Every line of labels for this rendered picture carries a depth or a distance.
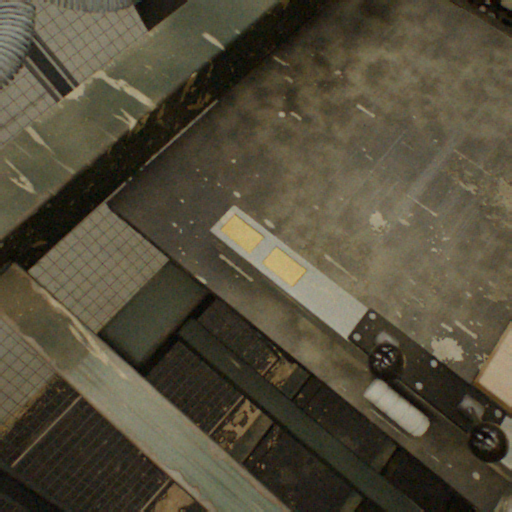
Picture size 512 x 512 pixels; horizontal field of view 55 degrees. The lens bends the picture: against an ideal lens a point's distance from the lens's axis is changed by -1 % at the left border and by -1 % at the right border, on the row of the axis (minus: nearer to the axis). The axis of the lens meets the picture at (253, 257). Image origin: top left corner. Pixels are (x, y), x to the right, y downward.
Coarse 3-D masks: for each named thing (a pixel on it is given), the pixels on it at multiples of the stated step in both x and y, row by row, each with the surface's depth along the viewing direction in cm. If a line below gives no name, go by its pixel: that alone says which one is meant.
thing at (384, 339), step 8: (376, 336) 59; (384, 336) 59; (392, 336) 59; (376, 344) 59; (384, 344) 50; (392, 344) 59; (376, 352) 49; (384, 352) 49; (392, 352) 48; (400, 352) 49; (368, 360) 50; (376, 360) 49; (384, 360) 48; (392, 360) 48; (400, 360) 48; (376, 368) 49; (384, 368) 48; (392, 368) 48; (400, 368) 48; (376, 376) 49; (384, 376) 48; (392, 376) 48
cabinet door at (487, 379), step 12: (504, 336) 65; (504, 348) 64; (492, 360) 63; (504, 360) 63; (480, 372) 64; (492, 372) 63; (504, 372) 63; (480, 384) 62; (492, 384) 62; (504, 384) 62; (492, 396) 63; (504, 396) 62; (504, 408) 63
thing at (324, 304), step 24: (240, 216) 66; (216, 240) 66; (264, 240) 65; (240, 264) 67; (288, 288) 63; (312, 288) 63; (336, 288) 63; (312, 312) 62; (336, 312) 62; (360, 312) 62; (336, 336) 62; (360, 360) 63; (432, 408) 59; (456, 432) 59
